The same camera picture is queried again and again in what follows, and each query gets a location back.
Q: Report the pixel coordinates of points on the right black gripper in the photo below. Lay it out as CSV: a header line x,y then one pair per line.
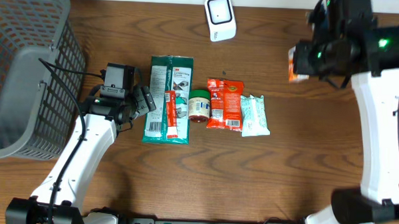
x,y
303,50

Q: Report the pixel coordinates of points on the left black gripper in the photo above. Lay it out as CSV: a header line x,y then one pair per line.
x,y
145,100

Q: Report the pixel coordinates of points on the green white gloves package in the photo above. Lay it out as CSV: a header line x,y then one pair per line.
x,y
170,85

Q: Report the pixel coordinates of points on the red candy bar wrapper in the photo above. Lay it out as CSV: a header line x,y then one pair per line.
x,y
172,131

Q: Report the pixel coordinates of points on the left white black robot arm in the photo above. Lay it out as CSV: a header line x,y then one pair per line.
x,y
59,199

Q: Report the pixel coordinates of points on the green lid glass jar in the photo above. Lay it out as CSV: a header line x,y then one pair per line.
x,y
199,106

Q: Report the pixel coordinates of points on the white barcode scanner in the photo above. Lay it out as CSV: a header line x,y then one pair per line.
x,y
221,19

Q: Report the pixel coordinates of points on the grey plastic mesh basket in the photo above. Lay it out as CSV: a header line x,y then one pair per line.
x,y
41,66

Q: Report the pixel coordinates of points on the small orange tissue box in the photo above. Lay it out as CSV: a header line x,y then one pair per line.
x,y
293,77

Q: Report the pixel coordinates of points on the orange red snack bag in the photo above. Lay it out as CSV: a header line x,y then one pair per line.
x,y
225,104

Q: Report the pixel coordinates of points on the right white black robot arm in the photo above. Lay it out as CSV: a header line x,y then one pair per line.
x,y
368,58

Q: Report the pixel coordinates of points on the mint green wipes pack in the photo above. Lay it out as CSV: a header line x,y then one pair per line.
x,y
254,116

